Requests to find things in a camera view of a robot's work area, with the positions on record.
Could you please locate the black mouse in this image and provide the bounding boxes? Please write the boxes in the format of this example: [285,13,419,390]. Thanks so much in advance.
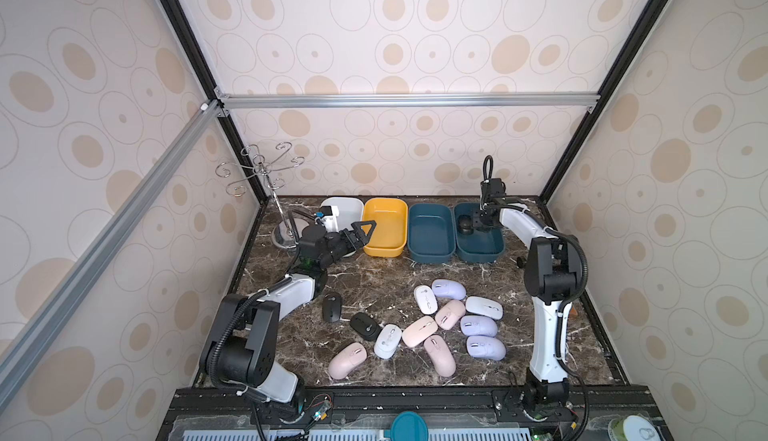
[322,291,343,323]
[349,312,382,341]
[456,215,474,235]

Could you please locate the white mouse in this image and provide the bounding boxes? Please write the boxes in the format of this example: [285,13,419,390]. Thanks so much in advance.
[465,296,504,320]
[374,324,402,360]
[414,285,438,315]

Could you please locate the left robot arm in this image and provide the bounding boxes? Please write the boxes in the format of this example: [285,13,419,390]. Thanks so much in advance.
[199,221,377,415]

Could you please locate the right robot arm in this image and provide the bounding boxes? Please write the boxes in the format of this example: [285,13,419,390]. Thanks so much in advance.
[471,178,588,415]

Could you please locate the yellow storage box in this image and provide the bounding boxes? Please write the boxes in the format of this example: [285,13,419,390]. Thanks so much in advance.
[362,197,409,258]

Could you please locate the right teal storage box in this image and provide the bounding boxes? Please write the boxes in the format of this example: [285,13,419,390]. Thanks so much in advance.
[452,202,505,263]

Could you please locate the teal storage box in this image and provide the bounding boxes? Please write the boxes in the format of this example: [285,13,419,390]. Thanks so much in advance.
[452,202,505,263]
[407,203,456,264]

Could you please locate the white storage box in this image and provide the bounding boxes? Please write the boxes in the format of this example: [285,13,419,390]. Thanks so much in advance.
[321,196,364,231]

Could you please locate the left teal storage box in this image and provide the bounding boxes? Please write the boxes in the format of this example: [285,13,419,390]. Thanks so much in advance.
[407,203,456,264]

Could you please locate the purple mouse upper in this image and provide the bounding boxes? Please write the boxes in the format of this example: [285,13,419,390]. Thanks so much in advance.
[431,279,466,301]

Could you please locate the purple mouse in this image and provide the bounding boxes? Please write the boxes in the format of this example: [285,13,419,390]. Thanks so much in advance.
[466,335,507,361]
[460,315,498,337]
[431,279,466,301]

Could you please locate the pink mouse upper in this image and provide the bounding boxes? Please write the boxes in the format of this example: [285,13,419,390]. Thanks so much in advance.
[434,300,466,330]

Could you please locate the pink mouse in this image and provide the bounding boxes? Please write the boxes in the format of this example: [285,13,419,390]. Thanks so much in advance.
[402,316,438,348]
[328,342,367,380]
[423,335,456,377]
[434,300,466,330]

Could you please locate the pink mouse middle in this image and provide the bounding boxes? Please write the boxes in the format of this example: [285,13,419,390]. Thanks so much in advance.
[402,316,438,348]

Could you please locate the purple mouse middle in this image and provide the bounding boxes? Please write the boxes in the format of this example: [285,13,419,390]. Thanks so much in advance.
[460,315,498,337]

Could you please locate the pink mouse lower left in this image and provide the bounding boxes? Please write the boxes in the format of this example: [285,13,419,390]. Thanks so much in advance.
[328,342,367,380]

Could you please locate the purple mouse lower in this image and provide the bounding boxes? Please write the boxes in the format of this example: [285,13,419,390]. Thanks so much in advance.
[466,335,507,361]

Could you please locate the pink mouse lower right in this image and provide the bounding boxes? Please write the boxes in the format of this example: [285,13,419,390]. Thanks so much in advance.
[423,335,456,377]

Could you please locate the teal round lid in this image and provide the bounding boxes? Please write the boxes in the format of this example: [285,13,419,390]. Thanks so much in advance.
[384,411,429,441]

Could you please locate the left diagonal aluminium bar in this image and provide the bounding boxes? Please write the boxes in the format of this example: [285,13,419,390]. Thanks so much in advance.
[1,99,223,410]

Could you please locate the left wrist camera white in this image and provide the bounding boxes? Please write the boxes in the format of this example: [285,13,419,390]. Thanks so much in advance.
[316,205,340,232]

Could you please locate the metal wire hook stand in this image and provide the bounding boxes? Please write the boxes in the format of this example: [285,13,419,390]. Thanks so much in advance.
[215,141,305,250]

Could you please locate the horizontal aluminium frame bar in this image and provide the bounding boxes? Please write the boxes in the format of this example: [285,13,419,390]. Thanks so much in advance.
[220,92,600,109]

